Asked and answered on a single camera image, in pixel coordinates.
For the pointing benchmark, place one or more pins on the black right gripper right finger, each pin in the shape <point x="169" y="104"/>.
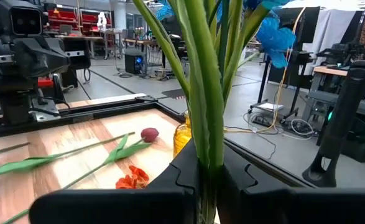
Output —
<point x="294" y="207"/>

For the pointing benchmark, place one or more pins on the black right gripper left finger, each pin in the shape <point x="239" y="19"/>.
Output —
<point x="113" y="207"/>

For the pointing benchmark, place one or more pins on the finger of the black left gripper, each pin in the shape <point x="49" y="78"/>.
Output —
<point x="5" y="46"/>
<point x="48" y="59"/>

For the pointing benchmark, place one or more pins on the orange artificial flower bunch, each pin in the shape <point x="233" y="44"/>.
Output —
<point x="135" y="177"/>

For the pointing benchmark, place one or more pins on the dark red artificial tulip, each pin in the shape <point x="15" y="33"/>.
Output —
<point x="5" y="150"/>
<point x="14" y="165"/>
<point x="149" y="134"/>

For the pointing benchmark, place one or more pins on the blue artificial flower bunch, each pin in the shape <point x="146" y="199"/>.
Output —
<point x="207" y="93"/>

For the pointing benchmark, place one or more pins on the yellow glass vase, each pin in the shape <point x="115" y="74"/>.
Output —
<point x="181" y="138"/>

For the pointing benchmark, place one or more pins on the red tool cabinet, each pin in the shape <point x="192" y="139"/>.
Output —
<point x="89" y="20"/>
<point x="62" y="18"/>

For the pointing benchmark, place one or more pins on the white robot figure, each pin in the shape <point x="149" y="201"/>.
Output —
<point x="101" y="20"/>

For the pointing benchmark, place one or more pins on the black computer tower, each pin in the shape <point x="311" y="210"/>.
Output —
<point x="134" y="63"/>

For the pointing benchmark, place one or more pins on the black power strip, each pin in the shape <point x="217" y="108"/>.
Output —
<point x="260" y="120"/>

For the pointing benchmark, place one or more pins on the large black hazard-striped mat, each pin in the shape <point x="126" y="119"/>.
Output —
<point x="173" y="93"/>

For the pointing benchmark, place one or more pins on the black rolling stand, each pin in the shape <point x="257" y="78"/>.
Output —
<point x="296" y="90"/>

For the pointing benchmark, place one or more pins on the wooden desk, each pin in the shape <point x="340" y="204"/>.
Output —
<point x="340" y="71"/>

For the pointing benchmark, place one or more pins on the white cloth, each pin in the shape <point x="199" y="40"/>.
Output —
<point x="331" y="31"/>

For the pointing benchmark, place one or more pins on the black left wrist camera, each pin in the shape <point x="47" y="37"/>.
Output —
<point x="25" y="20"/>

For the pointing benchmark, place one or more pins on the black aluminium table frame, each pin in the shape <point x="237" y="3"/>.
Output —
<point x="76" y="113"/>

